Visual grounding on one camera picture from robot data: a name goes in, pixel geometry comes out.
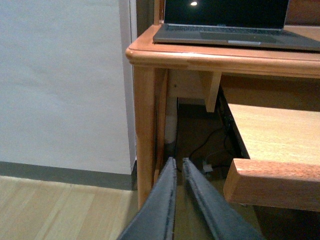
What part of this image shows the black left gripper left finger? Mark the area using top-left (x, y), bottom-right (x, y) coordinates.
top-left (118, 157), bottom-right (177, 240)

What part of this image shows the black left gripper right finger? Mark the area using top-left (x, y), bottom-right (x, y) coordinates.
top-left (182, 158), bottom-right (264, 240)

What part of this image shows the grey power strip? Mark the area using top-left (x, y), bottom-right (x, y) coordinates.
top-left (203, 161), bottom-right (213, 173)

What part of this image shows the wooden pull-out keyboard tray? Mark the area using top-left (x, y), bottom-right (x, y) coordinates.
top-left (216, 84), bottom-right (320, 213)

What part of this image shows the wooden desk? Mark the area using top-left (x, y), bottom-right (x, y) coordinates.
top-left (125, 0), bottom-right (320, 206)

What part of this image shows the grey laptop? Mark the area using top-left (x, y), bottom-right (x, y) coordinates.
top-left (153, 0), bottom-right (320, 52)

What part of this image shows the black cable on floor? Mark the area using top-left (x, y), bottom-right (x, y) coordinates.
top-left (174, 127), bottom-right (235, 173)

